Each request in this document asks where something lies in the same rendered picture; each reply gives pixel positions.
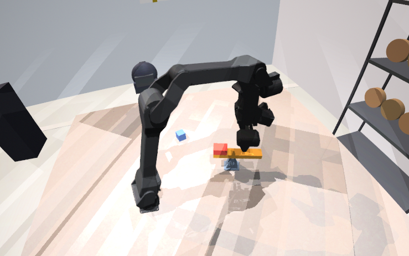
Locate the yellow bar with red block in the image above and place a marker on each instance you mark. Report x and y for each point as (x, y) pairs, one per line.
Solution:
(221, 151)

